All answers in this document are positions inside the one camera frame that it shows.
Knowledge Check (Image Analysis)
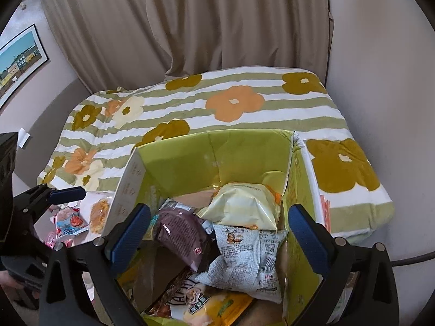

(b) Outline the green cardboard snack box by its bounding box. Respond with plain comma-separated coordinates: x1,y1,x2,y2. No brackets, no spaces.
103,130,324,325

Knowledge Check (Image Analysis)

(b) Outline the framed city picture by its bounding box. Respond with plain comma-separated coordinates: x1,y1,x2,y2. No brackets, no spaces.
1,24,49,108

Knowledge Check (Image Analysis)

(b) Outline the pale yellow chip bag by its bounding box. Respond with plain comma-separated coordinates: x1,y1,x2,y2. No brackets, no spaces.
197,183,281,231

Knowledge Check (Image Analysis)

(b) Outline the white wall switch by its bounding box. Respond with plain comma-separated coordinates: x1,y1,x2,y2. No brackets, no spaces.
17,128,31,149

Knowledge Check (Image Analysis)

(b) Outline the yellow brown cocoa pillow bag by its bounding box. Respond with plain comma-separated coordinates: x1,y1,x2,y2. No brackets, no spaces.
142,269,254,325

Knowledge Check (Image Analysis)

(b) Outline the dark purple snack packet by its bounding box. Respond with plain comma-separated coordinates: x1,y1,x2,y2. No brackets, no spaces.
153,208,220,273

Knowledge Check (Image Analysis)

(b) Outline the round cracker clear packet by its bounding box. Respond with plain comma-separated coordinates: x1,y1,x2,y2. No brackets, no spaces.
79,191,114,236

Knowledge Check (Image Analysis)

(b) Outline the white printed snack bag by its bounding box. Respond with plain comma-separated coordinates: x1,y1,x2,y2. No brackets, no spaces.
196,224,288,304

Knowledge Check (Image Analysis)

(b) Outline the beige curtain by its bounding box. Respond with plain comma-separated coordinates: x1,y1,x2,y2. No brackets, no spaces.
41,0,333,93

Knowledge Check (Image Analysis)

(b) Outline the floral striped green quilt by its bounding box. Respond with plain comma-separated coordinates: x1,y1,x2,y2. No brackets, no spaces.
38,66,394,242

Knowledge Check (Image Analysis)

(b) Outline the black cable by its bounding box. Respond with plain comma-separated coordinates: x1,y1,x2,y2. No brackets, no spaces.
389,250,435,267

